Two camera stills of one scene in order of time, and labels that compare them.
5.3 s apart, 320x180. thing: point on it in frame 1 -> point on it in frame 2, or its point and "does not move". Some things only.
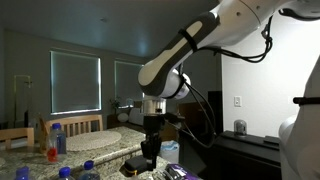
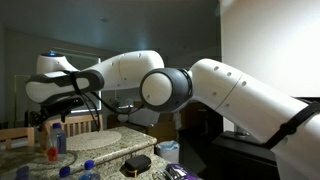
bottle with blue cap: (56, 151) does not move
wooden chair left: (8, 134) does not move
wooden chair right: (75, 125) does not move
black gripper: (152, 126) -> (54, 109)
